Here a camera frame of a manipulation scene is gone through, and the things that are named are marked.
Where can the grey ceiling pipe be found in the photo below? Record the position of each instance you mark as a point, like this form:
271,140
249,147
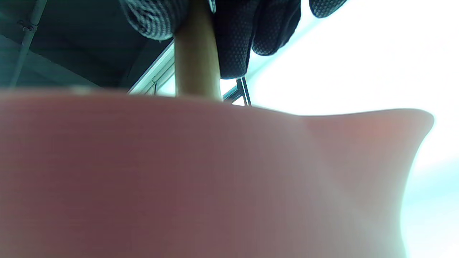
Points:
28,39

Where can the person's right hand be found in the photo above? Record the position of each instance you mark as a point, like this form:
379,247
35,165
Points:
244,25

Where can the pink salad bowl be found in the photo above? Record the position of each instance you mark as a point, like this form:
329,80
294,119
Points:
179,179

